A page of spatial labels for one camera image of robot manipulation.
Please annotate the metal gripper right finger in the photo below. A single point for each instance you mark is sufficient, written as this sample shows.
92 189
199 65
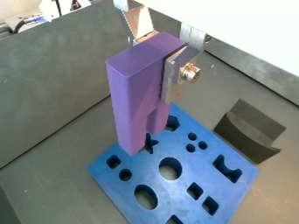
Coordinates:
180 63

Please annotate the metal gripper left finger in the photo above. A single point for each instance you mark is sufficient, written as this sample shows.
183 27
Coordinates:
136 20

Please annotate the dark grey curved block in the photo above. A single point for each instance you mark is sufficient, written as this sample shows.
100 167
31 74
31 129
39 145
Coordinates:
250 131

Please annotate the purple double-square block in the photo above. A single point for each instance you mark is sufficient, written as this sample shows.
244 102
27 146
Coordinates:
135 77

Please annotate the blue shape-sorting board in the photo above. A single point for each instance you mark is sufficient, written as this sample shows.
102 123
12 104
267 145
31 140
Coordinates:
186 179

